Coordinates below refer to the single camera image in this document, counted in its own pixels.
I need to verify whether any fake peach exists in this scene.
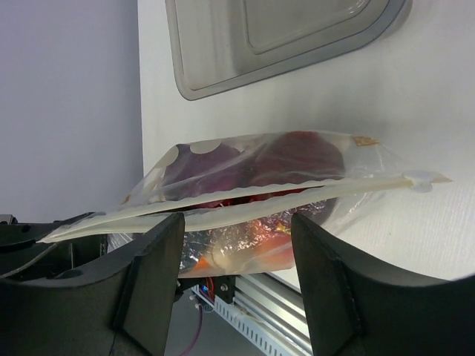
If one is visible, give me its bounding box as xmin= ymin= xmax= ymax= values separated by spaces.
xmin=206 ymin=220 xmax=294 ymax=274

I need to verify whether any grey transparent plastic container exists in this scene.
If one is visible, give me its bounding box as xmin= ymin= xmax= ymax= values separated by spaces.
xmin=165 ymin=0 xmax=412 ymax=101

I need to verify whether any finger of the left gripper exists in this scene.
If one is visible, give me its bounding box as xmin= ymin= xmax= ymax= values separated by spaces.
xmin=1 ymin=213 xmax=108 ymax=278

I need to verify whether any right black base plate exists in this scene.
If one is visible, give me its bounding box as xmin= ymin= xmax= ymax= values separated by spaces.
xmin=178 ymin=275 xmax=236 ymax=305

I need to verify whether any white slotted cable duct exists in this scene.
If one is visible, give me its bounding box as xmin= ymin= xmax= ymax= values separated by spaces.
xmin=192 ymin=288 xmax=312 ymax=356

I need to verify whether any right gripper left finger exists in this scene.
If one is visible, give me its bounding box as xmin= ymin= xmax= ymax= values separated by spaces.
xmin=1 ymin=214 xmax=185 ymax=355

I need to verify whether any fake dark red apple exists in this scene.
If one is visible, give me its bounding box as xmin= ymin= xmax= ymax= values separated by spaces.
xmin=249 ymin=131 xmax=345 ymax=186

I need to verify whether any clear zip top bag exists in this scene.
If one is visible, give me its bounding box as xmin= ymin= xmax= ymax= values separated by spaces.
xmin=42 ymin=131 xmax=448 ymax=278

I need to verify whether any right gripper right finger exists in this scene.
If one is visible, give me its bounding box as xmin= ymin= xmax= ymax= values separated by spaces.
xmin=291 ymin=214 xmax=474 ymax=355

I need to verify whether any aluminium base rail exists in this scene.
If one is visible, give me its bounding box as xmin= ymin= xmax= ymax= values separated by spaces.
xmin=234 ymin=274 xmax=311 ymax=350

